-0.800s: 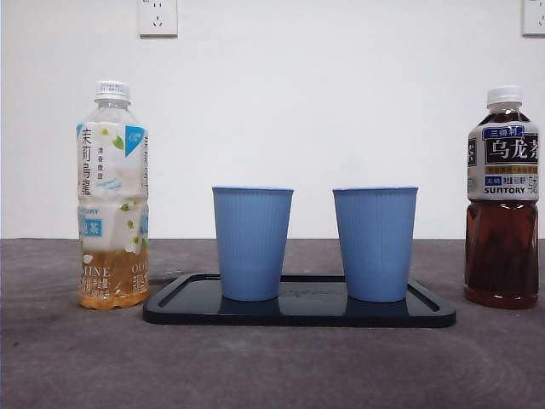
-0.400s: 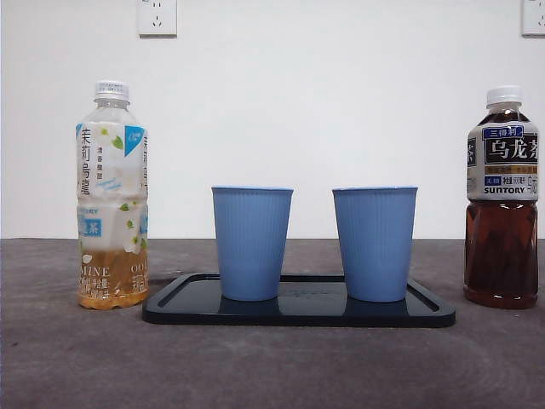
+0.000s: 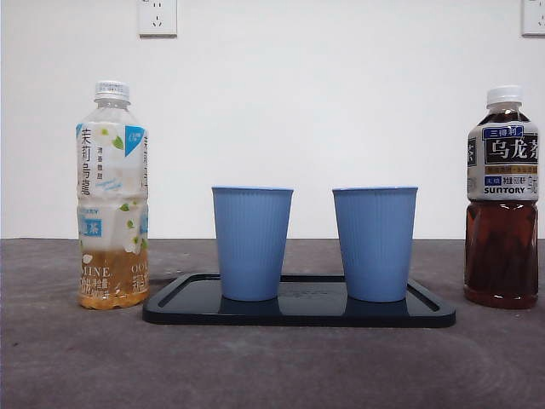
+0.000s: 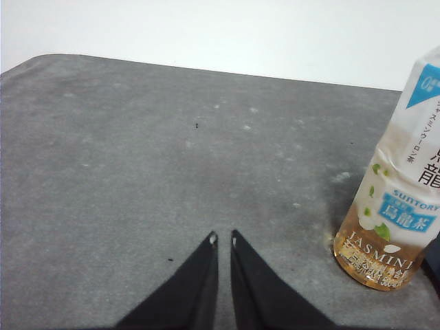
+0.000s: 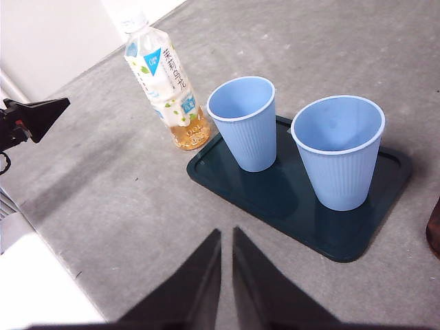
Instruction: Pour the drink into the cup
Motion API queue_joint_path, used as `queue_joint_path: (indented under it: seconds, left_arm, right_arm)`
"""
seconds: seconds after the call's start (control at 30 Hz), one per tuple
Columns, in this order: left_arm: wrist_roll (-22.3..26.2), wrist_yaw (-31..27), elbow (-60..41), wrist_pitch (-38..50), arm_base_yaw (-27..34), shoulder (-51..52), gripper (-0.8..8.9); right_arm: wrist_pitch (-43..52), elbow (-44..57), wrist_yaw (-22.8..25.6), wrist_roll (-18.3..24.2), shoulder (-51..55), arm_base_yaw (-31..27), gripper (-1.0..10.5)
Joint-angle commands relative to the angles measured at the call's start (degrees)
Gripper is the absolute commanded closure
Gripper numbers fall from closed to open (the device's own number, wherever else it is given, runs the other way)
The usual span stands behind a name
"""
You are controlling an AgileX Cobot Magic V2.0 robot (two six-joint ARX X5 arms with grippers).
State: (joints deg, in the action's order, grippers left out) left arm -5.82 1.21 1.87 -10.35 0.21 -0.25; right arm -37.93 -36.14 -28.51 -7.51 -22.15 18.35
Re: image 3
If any oolong tea bottle dark label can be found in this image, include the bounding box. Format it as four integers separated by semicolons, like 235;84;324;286
463;84;541;310

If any jasmine tea bottle white label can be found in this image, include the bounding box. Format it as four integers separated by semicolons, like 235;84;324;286
75;79;151;311

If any blue ribbed cup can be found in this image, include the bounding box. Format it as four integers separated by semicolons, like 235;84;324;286
331;185;420;303
211;185;295;302

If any white wall socket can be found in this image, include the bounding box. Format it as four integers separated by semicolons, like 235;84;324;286
138;0;178;37
521;0;545;37

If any dark blue rectangular tray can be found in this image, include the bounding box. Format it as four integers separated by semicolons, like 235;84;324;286
141;273;457;328

